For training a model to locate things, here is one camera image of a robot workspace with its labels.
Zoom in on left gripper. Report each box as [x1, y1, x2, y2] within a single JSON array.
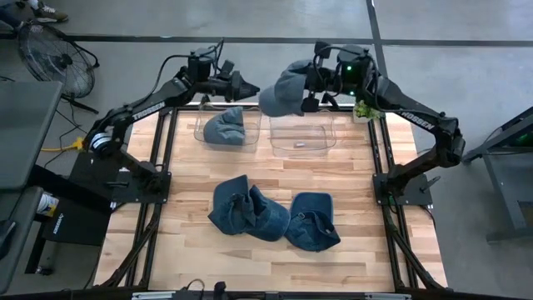
[[216, 69, 261, 103]]

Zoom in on grey denim cap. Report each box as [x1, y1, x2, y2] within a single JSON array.
[[202, 106, 247, 147], [257, 58, 314, 118]]

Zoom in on dark blue denim cap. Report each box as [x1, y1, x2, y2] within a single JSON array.
[[283, 191, 341, 253], [207, 173, 258, 237]]

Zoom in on dark teal towel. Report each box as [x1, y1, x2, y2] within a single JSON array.
[[245, 184, 291, 243]]

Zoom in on green plant white pot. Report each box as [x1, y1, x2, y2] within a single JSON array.
[[352, 98, 383, 124]]

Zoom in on clear plastic bin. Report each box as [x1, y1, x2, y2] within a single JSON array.
[[269, 108, 337, 159], [193, 102, 263, 153]]

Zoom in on black floor fan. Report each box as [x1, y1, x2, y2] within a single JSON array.
[[17, 21, 101, 114]]

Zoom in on grey metal cart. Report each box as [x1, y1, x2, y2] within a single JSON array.
[[461, 106, 533, 243]]

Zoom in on person's shoe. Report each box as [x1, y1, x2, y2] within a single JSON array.
[[32, 2, 70, 24]]

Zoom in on black Trossen control box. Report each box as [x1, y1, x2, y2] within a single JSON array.
[[41, 207, 112, 248]]

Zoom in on grey desk top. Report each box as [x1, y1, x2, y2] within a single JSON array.
[[0, 185, 45, 295], [0, 80, 64, 192]]

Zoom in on white labelled can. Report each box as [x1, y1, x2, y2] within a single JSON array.
[[36, 192, 60, 218]]

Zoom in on person's leg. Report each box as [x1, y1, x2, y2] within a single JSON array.
[[0, 0, 27, 33]]

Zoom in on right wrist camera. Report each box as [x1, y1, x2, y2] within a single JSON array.
[[301, 96, 320, 113]]

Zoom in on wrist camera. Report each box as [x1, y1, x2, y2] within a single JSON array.
[[219, 59, 236, 78], [301, 96, 320, 113]]

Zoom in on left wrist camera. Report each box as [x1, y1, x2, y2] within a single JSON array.
[[219, 59, 236, 78]]

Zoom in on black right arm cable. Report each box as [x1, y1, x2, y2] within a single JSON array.
[[311, 40, 346, 99]]

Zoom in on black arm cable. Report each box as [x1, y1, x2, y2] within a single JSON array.
[[311, 40, 346, 99], [141, 39, 226, 101]]

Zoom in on black frame rail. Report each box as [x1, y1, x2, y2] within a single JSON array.
[[123, 110, 166, 289], [172, 103, 378, 113], [141, 107, 179, 289], [366, 108, 411, 289], [376, 114, 421, 289], [0, 286, 533, 300]]

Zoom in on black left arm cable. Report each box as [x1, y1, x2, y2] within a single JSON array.
[[141, 39, 226, 101]]

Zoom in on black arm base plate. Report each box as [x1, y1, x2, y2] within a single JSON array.
[[372, 172, 435, 208], [68, 152, 172, 205]]

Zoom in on yellow power cable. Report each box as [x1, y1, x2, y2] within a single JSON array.
[[40, 137, 85, 153]]

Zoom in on black diagonal frame brace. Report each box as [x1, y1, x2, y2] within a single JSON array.
[[386, 224, 446, 289], [96, 207, 163, 289]]

